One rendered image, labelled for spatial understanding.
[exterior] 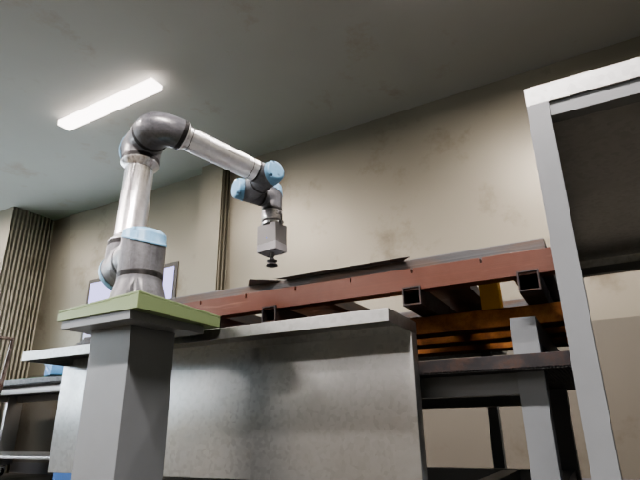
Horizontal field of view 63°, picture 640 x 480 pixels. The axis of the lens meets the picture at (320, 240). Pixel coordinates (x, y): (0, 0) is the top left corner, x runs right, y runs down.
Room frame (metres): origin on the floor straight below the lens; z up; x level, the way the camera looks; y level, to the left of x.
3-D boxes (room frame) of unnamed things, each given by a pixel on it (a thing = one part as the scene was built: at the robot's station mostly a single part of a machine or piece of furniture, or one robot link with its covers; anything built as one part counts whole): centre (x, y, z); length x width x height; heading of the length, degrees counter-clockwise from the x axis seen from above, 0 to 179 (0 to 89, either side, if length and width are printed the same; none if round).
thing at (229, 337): (1.54, 0.38, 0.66); 1.30 x 0.20 x 0.03; 62
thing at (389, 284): (1.56, 0.14, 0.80); 1.62 x 0.04 x 0.06; 62
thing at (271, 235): (1.75, 0.16, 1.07); 0.10 x 0.09 x 0.16; 146
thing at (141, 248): (1.32, 0.48, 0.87); 0.13 x 0.12 x 0.14; 38
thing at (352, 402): (1.61, 0.34, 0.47); 1.30 x 0.04 x 0.35; 62
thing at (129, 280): (1.31, 0.47, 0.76); 0.15 x 0.15 x 0.10
